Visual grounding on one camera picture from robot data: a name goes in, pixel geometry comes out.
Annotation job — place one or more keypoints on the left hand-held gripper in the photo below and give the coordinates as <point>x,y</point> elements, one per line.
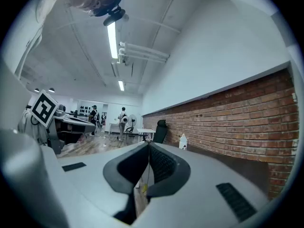
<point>44,108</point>

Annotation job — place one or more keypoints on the person's left forearm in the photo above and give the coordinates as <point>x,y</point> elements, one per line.
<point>26,127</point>

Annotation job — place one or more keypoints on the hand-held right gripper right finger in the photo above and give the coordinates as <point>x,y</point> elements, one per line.
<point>168,170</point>

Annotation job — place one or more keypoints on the black head-mounted camera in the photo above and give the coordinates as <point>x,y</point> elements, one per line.
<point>115,15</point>

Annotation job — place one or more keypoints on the white table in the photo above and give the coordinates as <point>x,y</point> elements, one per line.
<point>115,125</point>
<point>146,130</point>

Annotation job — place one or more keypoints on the standing fan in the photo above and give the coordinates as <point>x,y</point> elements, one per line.
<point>132,120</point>

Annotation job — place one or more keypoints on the short ceiling light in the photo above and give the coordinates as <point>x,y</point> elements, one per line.
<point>121,85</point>

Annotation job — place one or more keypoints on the black folding chair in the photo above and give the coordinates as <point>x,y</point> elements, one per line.
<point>129,130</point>

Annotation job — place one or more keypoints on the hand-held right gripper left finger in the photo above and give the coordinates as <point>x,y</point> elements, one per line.
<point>123,172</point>

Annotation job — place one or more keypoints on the person's grey jacket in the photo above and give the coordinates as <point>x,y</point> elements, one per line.
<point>28,32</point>

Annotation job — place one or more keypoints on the black office chair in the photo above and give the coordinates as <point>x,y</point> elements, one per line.
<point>161,130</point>

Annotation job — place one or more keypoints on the white plastic bottle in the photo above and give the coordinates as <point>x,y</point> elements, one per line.
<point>183,142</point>

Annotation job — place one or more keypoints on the long ceiling light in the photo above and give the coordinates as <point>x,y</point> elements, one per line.
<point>112,40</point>

